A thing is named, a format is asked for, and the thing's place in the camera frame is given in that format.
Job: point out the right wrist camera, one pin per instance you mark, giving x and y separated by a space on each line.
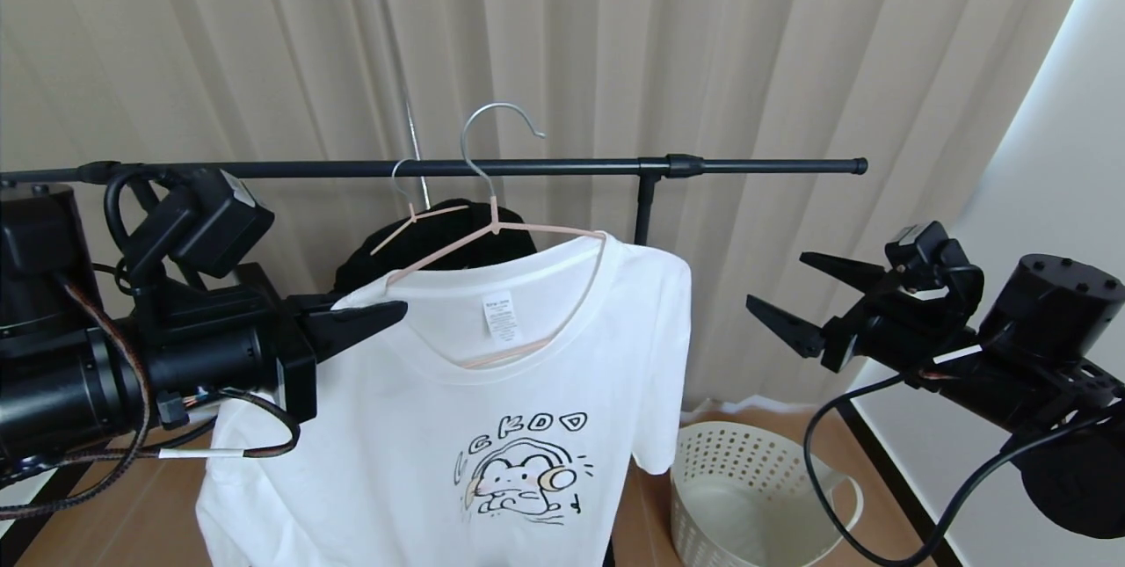
932 264

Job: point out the black clothes rack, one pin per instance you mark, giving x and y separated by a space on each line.
571 167

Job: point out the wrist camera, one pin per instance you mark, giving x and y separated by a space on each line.
220 224
932 264

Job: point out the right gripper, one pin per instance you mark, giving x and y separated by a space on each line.
866 334

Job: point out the pink clothes hanger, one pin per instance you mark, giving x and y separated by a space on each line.
422 220
562 232

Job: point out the white printed t-shirt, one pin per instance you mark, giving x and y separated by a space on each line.
395 426

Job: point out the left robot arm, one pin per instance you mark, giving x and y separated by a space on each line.
35 259

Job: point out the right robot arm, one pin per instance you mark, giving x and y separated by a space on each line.
1055 303

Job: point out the white laundry basket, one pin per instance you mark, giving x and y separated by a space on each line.
747 479

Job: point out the black shorts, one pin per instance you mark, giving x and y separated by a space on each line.
444 235

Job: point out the beige curtain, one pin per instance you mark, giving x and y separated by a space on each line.
703 39

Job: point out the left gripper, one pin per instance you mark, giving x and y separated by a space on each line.
220 365

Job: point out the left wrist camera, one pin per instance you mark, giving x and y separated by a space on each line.
220 224

